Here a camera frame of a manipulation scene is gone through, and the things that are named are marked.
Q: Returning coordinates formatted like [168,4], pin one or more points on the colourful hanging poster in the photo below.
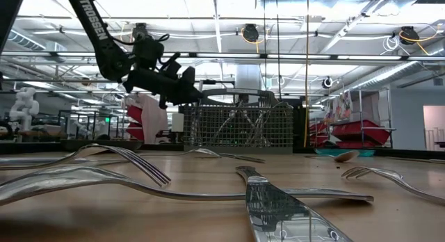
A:
[342,106]

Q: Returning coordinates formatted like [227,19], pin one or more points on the grey mesh silverware basket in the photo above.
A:
[240,150]

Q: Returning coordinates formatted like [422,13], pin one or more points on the black metal frame enclosure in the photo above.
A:
[88,112]

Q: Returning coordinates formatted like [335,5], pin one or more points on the small white box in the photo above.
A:
[178,123]

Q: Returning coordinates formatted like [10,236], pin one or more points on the long horizontal light bar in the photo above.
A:
[226,55]

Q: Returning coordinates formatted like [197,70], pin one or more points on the dark wall vent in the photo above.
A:
[438,81]

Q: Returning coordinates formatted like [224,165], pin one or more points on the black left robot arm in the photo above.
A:
[97,33]

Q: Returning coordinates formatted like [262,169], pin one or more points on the silver ventilation duct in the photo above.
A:
[386,75]

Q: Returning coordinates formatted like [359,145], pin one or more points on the white round column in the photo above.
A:
[248,78]

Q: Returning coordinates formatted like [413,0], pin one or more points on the teal round plate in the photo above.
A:
[366,153]

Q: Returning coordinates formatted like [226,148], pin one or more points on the red plastic storage bin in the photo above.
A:
[135,131]
[347,144]
[317,129]
[135,114]
[361,130]

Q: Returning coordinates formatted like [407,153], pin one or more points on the metal shelf rack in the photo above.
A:
[389,106]

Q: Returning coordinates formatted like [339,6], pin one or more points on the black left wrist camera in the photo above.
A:
[170,66]

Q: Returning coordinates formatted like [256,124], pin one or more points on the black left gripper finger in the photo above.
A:
[189,76]
[189,96]

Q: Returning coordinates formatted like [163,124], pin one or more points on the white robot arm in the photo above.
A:
[24,106]

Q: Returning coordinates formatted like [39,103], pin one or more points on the long foreground silver fork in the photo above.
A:
[330,194]

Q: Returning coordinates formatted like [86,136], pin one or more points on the pale pink panel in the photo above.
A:
[154,127]

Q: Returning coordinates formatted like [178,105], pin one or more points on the ribbed grey ceiling duct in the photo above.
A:
[34,44]

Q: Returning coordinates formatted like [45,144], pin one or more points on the black metal stand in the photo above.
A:
[222,82]

